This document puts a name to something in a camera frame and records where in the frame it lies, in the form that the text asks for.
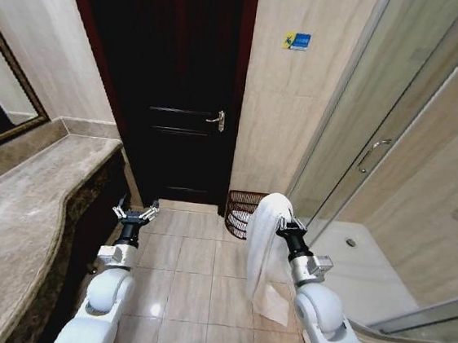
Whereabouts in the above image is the white towel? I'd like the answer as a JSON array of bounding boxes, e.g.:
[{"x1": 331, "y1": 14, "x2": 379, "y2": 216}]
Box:
[{"x1": 236, "y1": 189, "x2": 305, "y2": 327}]

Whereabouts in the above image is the brass door handle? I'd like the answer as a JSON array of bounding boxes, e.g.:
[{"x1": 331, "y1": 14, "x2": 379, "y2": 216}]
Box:
[{"x1": 204, "y1": 108, "x2": 227, "y2": 134}]

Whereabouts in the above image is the pale stone door threshold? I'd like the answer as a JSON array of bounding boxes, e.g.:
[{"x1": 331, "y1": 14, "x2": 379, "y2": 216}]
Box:
[{"x1": 156, "y1": 198, "x2": 227, "y2": 218}]

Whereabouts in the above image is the white shower tray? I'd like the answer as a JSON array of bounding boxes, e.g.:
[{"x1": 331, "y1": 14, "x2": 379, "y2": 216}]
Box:
[{"x1": 297, "y1": 216, "x2": 429, "y2": 328}]

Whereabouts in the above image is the marble vanity counter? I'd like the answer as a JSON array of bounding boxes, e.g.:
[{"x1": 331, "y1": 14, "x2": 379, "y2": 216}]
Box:
[{"x1": 0, "y1": 109, "x2": 140, "y2": 343}]

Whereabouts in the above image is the brown wicker hamper basket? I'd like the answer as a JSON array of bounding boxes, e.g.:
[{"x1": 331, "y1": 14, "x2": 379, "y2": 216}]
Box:
[{"x1": 222, "y1": 189, "x2": 267, "y2": 244}]

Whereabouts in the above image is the glass shower enclosure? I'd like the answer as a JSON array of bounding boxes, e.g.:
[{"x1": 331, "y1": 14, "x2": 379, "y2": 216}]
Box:
[{"x1": 271, "y1": 0, "x2": 458, "y2": 343}]

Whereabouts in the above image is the dark wooden door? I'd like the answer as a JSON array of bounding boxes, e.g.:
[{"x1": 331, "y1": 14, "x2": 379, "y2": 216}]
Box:
[{"x1": 37, "y1": 0, "x2": 260, "y2": 219}]

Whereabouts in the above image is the chrome shower door handle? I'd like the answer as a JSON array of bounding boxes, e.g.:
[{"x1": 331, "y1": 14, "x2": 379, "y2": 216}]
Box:
[{"x1": 357, "y1": 134, "x2": 394, "y2": 177}]

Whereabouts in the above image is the blue yellow wall sticker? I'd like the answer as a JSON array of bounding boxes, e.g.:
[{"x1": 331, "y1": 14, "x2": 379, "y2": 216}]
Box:
[{"x1": 281, "y1": 29, "x2": 314, "y2": 54}]

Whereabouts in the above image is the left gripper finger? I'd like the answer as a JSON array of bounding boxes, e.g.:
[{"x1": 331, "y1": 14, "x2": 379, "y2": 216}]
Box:
[
  {"x1": 140, "y1": 198, "x2": 161, "y2": 223},
  {"x1": 110, "y1": 191, "x2": 130, "y2": 222}
]

